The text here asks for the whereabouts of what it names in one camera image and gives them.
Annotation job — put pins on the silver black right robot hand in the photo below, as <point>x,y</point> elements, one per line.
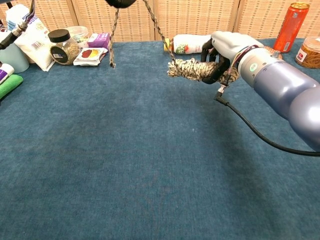
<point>232,43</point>

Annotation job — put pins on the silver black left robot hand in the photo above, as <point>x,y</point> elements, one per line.
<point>120,3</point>

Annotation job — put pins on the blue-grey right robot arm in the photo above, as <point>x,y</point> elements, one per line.
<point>287,82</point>

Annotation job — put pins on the white plastic bottle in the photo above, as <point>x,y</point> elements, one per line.
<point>190,43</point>

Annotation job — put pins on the orange can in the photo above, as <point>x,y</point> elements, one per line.
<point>290,27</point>

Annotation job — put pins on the woven bamboo folding screen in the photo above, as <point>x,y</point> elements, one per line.
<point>200,17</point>

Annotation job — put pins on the small purple box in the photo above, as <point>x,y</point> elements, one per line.
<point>100,41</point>

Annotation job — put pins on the round woven rattan coaster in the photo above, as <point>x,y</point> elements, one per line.
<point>277,54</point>

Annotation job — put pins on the clear round plastic tub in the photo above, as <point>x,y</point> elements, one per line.
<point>80,33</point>

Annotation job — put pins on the white snack packet red print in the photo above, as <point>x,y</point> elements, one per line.
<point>90,56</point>

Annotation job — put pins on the glass jar black lid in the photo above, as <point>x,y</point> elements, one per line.
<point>65,50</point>

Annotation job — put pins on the clear jar of rubber bands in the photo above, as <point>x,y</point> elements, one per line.
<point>310,53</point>

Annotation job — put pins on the white printed plastic bag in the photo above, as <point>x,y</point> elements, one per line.
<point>32,47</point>

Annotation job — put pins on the pale teal cup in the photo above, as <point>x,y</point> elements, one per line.
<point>12,60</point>

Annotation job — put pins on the purple white toothpaste tube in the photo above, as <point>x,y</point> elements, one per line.
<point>5,72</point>

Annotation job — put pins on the green folded cloth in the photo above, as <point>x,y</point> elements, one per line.
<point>10,83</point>

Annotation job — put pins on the blue table cloth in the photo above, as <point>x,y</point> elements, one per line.
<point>125,175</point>

